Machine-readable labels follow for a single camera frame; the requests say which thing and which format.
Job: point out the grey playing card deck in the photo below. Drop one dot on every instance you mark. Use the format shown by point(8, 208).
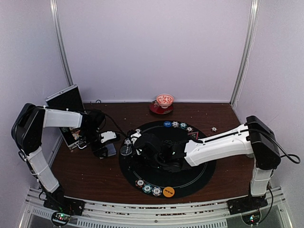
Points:
point(111, 150)

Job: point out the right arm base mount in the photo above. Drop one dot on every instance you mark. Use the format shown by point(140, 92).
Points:
point(248, 208)

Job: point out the dark red saucer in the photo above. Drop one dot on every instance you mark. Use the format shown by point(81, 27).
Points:
point(157, 109)

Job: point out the aluminium poker case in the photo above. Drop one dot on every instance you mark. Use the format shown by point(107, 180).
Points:
point(68, 98)

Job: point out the red black triangle marker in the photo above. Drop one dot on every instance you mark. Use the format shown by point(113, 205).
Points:
point(194, 134)

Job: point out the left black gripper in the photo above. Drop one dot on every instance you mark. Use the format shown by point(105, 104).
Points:
point(98, 150)

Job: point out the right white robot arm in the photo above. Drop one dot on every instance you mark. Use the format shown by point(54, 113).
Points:
point(252, 137)

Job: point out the grey dealer button disc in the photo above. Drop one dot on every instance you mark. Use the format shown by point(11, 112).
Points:
point(126, 150)

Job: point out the green chips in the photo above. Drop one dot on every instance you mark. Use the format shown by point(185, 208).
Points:
point(183, 125)
point(147, 188)

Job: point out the right aluminium frame post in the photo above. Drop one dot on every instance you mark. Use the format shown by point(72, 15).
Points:
point(251, 27)

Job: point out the red white patterned bowl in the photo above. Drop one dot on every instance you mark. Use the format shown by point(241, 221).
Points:
point(164, 100)

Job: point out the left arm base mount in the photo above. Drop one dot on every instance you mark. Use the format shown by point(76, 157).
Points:
point(63, 214)

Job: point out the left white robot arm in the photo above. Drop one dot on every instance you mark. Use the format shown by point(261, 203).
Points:
point(28, 129)

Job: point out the front aluminium rail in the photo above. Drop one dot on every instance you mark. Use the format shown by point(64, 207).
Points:
point(212, 214)

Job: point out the black round poker mat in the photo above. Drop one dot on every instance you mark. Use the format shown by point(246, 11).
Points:
point(184, 182)

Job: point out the blue small blind button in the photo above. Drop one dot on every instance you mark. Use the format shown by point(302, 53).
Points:
point(167, 124)

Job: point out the orange big blind button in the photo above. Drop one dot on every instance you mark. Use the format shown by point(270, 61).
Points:
point(168, 192)

